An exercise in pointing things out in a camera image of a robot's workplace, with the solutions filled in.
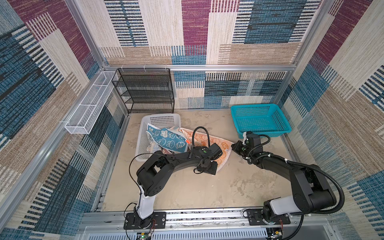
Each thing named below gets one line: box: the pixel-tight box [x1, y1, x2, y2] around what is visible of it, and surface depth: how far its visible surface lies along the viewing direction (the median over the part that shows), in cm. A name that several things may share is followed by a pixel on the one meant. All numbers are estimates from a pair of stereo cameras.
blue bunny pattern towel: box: [146, 123, 188, 153], surface depth 95 cm
